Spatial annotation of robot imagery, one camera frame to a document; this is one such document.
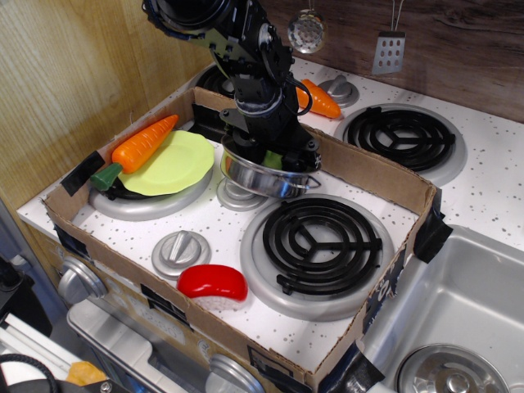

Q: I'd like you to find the sink drain strainer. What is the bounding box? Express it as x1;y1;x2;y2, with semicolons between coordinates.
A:
395;344;509;393

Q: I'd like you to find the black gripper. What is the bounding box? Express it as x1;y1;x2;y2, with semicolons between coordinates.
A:
220;108;321;172

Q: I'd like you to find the silver stove knob back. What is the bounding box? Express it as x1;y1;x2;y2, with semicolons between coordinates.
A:
319;75;359;109

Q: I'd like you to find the oven front knob left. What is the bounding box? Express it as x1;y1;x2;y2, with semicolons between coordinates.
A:
58;256;108;305

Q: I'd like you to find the steel sink basin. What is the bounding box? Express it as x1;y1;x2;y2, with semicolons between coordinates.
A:
364;227;523;392

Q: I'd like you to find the small steel pan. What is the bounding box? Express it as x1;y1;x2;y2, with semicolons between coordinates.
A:
220;135;322;199

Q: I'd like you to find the back left black burner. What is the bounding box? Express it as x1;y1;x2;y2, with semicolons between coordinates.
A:
196;65;234;98

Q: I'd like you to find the yellow-green plastic plate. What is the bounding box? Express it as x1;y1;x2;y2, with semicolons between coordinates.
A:
118;130;215;197

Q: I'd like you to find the oven front knob right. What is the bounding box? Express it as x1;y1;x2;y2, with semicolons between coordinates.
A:
205;354;264;393

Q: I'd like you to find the hanging silver spatula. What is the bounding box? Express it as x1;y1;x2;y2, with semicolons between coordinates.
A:
372;1;406;75

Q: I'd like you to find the silver stove knob front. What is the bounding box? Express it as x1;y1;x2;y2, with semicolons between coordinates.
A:
151;230;211;280

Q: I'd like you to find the orange toy carrot with stem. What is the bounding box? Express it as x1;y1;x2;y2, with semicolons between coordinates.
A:
90;115;179;191

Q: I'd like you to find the orange toy carrot piece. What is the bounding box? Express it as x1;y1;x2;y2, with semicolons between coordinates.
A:
296;79;341;119

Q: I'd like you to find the red toy sushi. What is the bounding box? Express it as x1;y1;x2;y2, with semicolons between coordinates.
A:
177;264;249;310

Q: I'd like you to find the hanging silver strainer ladle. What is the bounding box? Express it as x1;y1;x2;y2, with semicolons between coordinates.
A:
287;1;328;55

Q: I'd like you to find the oven knob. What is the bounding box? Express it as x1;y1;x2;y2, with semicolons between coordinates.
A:
58;256;108;305
205;354;264;393

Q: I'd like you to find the back right black burner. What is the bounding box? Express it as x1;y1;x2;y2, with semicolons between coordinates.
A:
334;103;468;187

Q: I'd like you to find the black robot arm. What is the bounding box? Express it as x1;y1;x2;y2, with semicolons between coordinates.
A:
142;1;321;173

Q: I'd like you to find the green toy broccoli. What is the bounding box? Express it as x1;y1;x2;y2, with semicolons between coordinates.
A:
262;150;282;170

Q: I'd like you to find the silver stove knob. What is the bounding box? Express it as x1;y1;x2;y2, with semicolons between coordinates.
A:
216;178;268;212
319;75;359;109
151;230;211;280

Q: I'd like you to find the front right black burner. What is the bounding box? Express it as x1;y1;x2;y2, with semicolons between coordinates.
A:
240;194;395;322

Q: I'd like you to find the silver stove knob centre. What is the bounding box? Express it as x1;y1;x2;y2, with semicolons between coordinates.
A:
216;178;268;212

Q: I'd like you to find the oven door handle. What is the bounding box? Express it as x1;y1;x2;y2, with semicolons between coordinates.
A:
67;300;229;392

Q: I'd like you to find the front left burner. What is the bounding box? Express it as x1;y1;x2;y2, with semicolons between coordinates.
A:
89;169;213;222

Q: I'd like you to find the black burner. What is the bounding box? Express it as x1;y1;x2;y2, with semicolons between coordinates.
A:
196;65;234;98
334;103;468;187
240;194;395;322

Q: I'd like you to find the cardboard fence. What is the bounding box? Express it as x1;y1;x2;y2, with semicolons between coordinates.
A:
42;86;454;393

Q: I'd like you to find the yellow sponge piece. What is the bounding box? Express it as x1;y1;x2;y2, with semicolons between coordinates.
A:
65;361;107;386

